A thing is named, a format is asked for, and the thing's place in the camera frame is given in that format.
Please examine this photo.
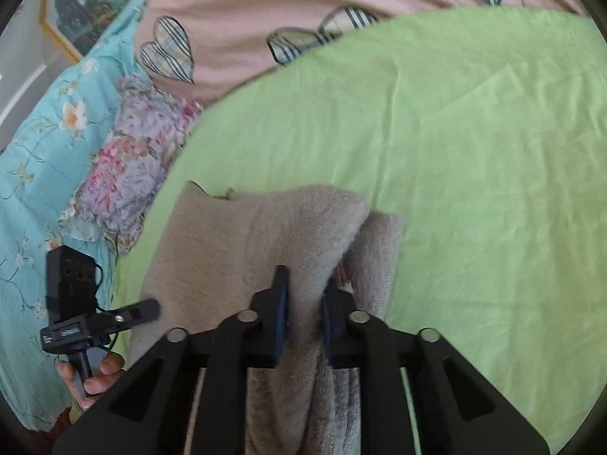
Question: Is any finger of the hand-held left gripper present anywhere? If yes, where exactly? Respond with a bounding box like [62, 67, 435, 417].
[111, 298, 160, 330]

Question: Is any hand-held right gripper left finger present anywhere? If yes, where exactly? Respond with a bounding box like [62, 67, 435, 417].
[52, 265, 291, 455]

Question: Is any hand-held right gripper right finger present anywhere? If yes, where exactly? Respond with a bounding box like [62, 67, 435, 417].
[320, 285, 551, 455]

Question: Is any beige knit sweater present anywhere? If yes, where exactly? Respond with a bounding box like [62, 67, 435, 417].
[128, 180, 406, 455]

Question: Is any person's left hand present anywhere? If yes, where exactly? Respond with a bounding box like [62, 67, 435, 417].
[57, 353, 125, 411]

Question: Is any turquoise floral bed sheet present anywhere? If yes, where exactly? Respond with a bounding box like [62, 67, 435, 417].
[0, 0, 148, 430]

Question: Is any floral ruffled pillow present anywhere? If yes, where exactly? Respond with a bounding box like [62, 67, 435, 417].
[58, 75, 204, 254]

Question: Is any light green bed sheet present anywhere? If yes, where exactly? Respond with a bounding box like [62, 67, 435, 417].
[111, 7, 607, 455]

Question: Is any framed landscape picture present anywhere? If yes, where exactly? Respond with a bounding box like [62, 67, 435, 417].
[40, 0, 162, 62]

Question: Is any pink quilt with plaid hearts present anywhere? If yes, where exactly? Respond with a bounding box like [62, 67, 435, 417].
[135, 0, 589, 105]

